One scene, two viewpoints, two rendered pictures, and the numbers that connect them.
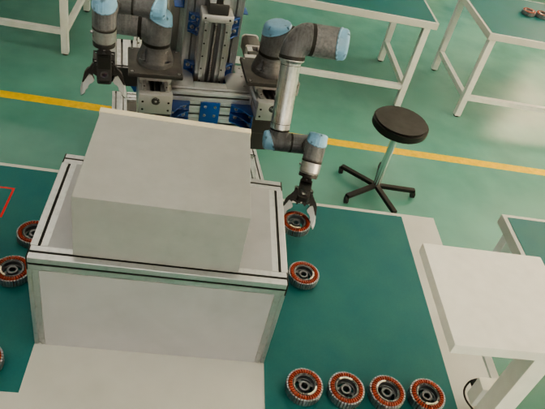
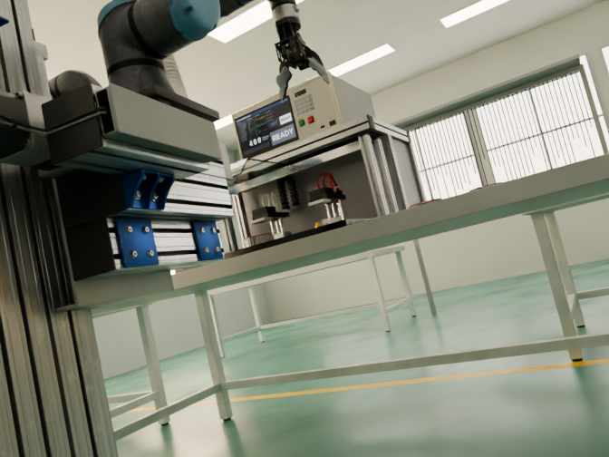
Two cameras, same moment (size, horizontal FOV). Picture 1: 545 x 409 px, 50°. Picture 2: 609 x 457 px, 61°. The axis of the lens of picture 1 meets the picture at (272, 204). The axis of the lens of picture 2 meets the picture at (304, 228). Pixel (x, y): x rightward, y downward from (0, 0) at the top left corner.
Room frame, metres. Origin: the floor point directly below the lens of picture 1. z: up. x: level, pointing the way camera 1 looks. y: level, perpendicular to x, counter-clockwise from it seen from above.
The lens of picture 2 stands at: (2.82, 1.50, 0.64)
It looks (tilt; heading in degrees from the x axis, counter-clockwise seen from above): 5 degrees up; 220
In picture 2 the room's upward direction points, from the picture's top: 13 degrees counter-clockwise
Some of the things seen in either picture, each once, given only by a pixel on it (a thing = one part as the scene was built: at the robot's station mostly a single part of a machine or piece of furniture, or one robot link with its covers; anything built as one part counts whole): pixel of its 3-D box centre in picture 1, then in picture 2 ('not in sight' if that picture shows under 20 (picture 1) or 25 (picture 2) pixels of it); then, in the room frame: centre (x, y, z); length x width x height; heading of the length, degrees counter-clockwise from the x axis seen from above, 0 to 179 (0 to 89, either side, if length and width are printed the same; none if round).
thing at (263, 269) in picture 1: (169, 220); (313, 159); (1.24, 0.28, 1.09); 0.68 x 0.44 x 0.05; 101
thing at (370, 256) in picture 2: not in sight; (308, 303); (-1.35, -2.23, 0.38); 2.10 x 0.90 x 0.75; 101
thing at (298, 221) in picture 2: not in sight; (314, 200); (1.30, 0.29, 0.92); 0.66 x 0.01 x 0.30; 101
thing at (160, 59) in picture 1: (156, 50); (140, 93); (2.22, 0.63, 1.09); 0.15 x 0.15 x 0.10
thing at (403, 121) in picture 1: (390, 158); not in sight; (3.13, -0.64, 0.28); 0.54 x 0.49 x 0.56; 11
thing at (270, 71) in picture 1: (269, 61); not in sight; (2.39, 0.17, 1.09); 0.15 x 0.15 x 0.10
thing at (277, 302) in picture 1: (268, 294); not in sight; (1.22, -0.05, 0.91); 0.28 x 0.03 x 0.32; 11
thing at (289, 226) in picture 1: (295, 223); not in sight; (1.68, -0.10, 0.82); 0.11 x 0.11 x 0.04
